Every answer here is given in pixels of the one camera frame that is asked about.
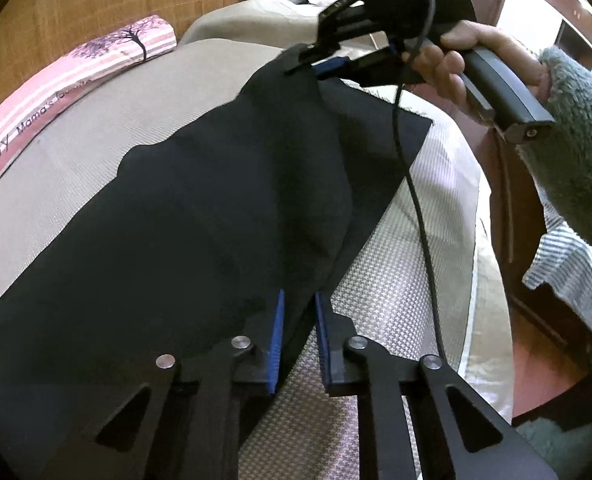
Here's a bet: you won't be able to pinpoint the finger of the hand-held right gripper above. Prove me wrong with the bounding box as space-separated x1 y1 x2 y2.
282 39 345 76
312 46 403 87

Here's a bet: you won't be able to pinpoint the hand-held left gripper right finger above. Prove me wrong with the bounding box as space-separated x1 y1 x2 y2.
315 291 567 480

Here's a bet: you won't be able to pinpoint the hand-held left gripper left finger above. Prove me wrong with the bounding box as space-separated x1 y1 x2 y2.
36 289 287 480

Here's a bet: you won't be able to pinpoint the black pants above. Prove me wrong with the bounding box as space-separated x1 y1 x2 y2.
0 45 434 480

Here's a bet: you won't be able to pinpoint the person's right forearm grey sleeve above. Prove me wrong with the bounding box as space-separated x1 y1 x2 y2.
518 46 592 263

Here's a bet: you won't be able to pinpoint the person's right hand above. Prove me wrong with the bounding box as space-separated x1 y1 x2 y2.
405 19 548 107

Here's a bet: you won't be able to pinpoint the bamboo mat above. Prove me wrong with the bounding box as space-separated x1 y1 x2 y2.
0 0 242 128

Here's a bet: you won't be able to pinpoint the beige woven bed mat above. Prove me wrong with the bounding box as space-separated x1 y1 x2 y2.
0 37 492 480

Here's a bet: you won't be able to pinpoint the pink striped pillow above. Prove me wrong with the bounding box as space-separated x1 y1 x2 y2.
0 15 177 201

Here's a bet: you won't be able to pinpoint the grey striped shirt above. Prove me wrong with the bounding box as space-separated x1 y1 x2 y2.
521 204 592 358

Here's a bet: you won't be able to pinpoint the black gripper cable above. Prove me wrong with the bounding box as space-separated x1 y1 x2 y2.
389 0 450 361

